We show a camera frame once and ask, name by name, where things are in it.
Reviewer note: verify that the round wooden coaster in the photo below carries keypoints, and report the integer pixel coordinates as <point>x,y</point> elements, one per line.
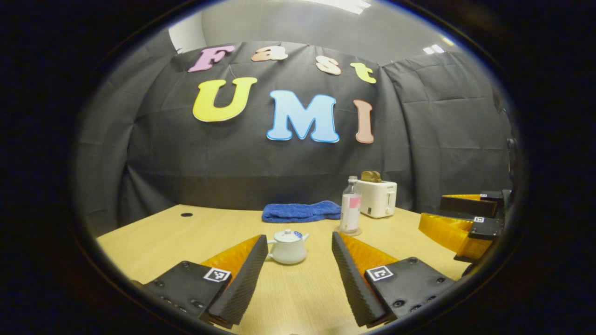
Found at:
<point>359,231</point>

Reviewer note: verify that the small ceiling light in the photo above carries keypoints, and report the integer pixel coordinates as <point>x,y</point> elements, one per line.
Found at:
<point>433,49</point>

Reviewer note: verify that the blue towel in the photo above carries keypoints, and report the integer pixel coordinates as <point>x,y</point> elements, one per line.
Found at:
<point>298,211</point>

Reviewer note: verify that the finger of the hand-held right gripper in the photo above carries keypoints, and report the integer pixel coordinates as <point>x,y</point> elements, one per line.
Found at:
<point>465,207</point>
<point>486,228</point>

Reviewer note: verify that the black backdrop cloth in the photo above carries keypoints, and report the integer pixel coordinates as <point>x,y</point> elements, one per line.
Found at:
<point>186,163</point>

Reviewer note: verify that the clear plastic water bottle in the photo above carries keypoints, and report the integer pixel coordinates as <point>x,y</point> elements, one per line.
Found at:
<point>350,214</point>

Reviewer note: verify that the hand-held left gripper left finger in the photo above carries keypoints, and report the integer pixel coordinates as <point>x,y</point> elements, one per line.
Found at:
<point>244,281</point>

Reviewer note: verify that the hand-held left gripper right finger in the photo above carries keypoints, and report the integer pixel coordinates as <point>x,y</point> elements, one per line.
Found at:
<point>354,284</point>

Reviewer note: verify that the brown bread slice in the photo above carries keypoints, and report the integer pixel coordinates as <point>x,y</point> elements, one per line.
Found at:
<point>366,177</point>
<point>376,177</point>

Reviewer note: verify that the white toaster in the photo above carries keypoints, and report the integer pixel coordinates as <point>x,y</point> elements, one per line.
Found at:
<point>379,200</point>

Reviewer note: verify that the white teacup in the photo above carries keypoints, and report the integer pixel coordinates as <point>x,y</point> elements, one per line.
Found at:
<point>288,255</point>

